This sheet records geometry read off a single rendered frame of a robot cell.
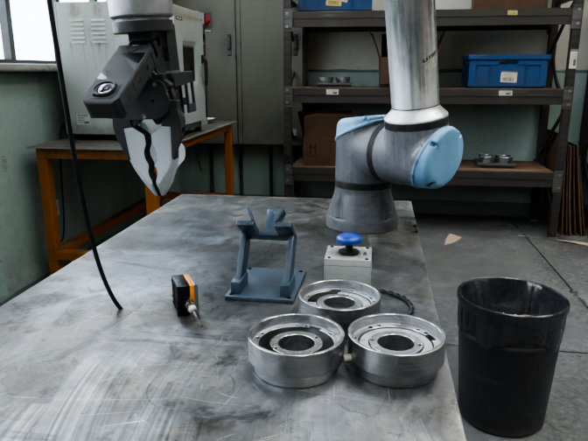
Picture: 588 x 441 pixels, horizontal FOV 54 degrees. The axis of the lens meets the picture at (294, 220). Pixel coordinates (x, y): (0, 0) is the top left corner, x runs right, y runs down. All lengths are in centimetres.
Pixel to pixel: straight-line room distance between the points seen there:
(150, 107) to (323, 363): 36
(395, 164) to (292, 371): 57
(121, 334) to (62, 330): 8
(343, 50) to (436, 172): 364
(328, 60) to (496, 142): 144
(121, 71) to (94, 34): 232
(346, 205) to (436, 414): 65
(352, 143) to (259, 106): 337
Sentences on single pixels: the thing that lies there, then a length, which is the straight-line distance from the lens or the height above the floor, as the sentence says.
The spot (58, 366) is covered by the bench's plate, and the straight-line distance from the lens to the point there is 71.
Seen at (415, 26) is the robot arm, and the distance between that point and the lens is 104.
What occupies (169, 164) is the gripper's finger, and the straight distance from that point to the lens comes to 73.
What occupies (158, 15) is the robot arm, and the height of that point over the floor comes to 118.
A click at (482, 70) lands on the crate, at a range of 420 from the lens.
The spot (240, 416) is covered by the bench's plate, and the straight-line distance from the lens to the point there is 58.
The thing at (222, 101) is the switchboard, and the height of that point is 89.
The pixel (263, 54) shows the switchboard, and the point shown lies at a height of 123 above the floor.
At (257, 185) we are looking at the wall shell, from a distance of 483.
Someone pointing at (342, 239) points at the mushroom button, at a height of 87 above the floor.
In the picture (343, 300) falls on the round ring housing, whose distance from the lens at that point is 77.
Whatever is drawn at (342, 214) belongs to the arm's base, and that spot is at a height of 83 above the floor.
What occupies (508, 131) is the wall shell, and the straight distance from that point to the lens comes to 476.
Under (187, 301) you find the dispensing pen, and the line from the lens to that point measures 77.
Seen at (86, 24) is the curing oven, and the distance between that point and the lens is 303.
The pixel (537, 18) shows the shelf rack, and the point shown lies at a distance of 417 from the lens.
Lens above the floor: 112
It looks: 15 degrees down
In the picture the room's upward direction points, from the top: straight up
